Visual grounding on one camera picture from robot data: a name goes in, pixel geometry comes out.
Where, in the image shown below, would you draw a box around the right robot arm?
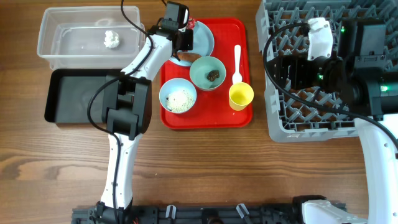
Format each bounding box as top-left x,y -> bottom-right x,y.
264,17 -> 397,223

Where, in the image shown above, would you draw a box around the white tissue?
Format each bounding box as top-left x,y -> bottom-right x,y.
104,30 -> 120,49

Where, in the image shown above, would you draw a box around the grey dishwasher rack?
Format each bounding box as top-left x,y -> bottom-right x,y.
256,0 -> 397,142

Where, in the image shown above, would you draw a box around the orange carrot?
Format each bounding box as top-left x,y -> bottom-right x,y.
177,52 -> 201,63

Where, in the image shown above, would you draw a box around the brown food scrap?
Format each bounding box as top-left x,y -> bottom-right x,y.
206,70 -> 220,82

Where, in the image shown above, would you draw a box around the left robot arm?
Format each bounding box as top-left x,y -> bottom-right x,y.
94,19 -> 195,223

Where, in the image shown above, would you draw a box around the red serving tray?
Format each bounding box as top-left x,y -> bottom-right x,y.
160,18 -> 252,129

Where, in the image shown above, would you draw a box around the black plastic tray bin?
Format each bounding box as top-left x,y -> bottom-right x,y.
44,68 -> 120,124

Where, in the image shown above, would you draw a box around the white plastic spoon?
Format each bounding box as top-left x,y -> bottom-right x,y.
232,45 -> 243,84

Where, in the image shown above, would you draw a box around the light blue plate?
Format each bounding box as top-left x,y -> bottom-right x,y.
170,21 -> 215,67

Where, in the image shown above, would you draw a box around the yellow plastic cup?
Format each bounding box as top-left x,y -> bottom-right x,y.
228,82 -> 254,111

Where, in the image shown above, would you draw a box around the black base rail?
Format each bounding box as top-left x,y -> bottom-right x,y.
71,202 -> 348,224

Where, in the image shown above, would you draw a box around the white rice leftovers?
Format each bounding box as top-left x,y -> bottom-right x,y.
166,89 -> 195,113

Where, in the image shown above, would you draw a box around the light blue bowl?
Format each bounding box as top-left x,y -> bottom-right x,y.
159,78 -> 197,114

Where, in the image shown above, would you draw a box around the green bowl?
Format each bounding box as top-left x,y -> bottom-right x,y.
190,56 -> 226,91

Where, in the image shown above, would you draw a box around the clear plastic bin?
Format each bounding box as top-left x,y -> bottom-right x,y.
37,6 -> 146,70

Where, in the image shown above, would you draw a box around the red snack wrapper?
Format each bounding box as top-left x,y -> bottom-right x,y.
187,17 -> 197,30

